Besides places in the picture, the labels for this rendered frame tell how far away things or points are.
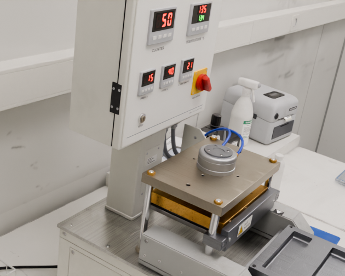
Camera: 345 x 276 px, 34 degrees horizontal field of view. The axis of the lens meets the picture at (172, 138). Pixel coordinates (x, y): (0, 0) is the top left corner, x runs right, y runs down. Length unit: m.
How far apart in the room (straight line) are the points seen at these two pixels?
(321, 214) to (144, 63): 0.98
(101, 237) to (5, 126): 0.39
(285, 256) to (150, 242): 0.27
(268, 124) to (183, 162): 0.98
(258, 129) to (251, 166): 0.94
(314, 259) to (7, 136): 0.77
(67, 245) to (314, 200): 0.95
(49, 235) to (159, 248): 0.49
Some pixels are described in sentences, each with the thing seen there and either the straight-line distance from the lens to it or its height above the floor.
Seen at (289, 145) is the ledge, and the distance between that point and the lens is 2.22.
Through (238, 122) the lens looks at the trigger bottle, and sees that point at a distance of 2.03.
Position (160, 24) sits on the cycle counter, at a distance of 1.04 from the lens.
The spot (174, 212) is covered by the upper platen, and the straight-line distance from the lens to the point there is 1.11.
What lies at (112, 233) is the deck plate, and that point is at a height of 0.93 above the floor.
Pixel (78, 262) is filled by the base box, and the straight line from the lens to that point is 1.24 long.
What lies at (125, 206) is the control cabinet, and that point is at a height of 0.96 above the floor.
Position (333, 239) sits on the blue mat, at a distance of 1.73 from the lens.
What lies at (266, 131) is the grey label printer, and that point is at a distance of 2.10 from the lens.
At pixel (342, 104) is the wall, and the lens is 3.67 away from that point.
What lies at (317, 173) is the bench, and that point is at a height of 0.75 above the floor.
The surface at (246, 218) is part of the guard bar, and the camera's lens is 1.11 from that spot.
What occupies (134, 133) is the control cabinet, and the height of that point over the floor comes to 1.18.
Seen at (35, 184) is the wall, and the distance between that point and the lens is 1.56.
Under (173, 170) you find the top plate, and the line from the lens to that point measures 1.11.
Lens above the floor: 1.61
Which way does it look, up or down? 23 degrees down
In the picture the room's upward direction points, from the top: 8 degrees clockwise
